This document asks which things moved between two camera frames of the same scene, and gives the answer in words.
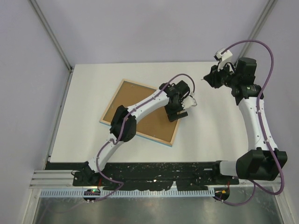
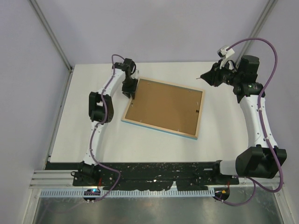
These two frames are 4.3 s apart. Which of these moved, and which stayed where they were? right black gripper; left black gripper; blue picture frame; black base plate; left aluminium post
Moved: left black gripper; blue picture frame
Stayed: right black gripper; left aluminium post; black base plate
